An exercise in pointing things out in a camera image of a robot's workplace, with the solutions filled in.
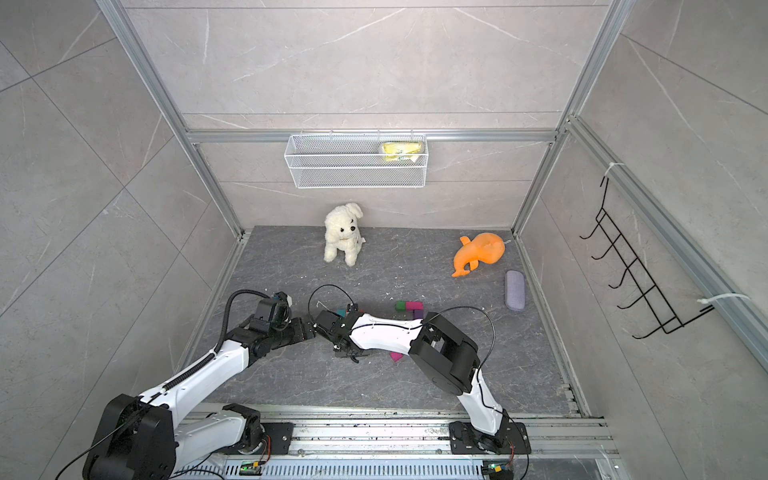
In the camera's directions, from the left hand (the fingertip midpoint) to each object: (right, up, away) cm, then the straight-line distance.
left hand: (307, 323), depth 88 cm
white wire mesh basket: (+13, +53, +13) cm, 56 cm away
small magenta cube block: (+27, -9, -2) cm, 28 cm away
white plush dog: (+9, +28, +10) cm, 31 cm away
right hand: (+13, -8, +1) cm, 16 cm away
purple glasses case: (+68, +8, +12) cm, 69 cm away
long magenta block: (+33, +3, +12) cm, 36 cm away
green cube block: (+28, +3, +10) cm, 30 cm away
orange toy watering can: (+60, +23, +19) cm, 67 cm away
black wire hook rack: (+82, +19, -18) cm, 86 cm away
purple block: (+34, +1, +8) cm, 35 cm away
